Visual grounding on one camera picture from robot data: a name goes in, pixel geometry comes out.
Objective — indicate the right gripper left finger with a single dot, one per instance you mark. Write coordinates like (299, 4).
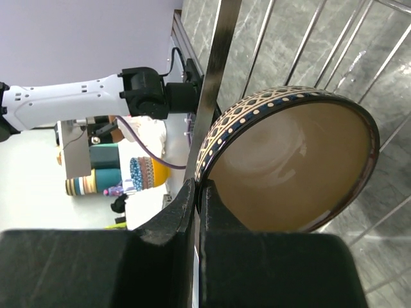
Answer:
(151, 266)

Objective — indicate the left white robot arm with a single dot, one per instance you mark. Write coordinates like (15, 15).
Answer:
(139, 91)

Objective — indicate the black patterned ceramic bowl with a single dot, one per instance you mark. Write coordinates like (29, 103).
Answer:
(289, 158)

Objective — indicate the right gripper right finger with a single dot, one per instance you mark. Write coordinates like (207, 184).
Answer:
(242, 268)

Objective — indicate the colourful background clutter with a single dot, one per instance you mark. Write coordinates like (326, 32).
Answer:
(97, 178)

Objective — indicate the metal wire dish rack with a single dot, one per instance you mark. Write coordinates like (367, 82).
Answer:
(359, 50)

